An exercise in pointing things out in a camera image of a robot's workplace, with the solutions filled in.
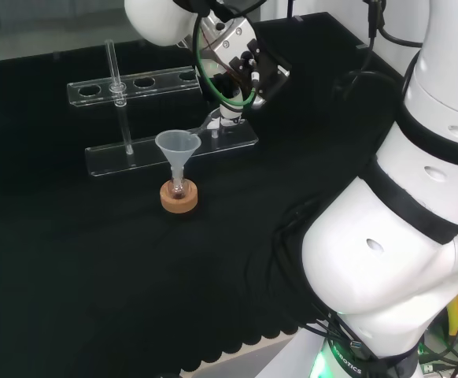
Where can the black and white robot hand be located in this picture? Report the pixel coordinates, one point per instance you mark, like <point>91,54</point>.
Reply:
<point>231,108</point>

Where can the translucent plastic funnel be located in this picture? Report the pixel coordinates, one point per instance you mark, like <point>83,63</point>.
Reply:
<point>174,146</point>

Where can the clear acrylic funnel stand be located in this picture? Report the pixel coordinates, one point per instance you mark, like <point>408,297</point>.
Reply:
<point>150,151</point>

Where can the small glass round-bottom flask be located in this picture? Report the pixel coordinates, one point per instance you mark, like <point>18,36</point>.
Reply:
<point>178,190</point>

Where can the clear cloth clip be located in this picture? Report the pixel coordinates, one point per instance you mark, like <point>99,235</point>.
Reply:
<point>362,47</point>

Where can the black bench cloth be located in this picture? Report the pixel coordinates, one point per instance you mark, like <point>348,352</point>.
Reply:
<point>134,275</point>

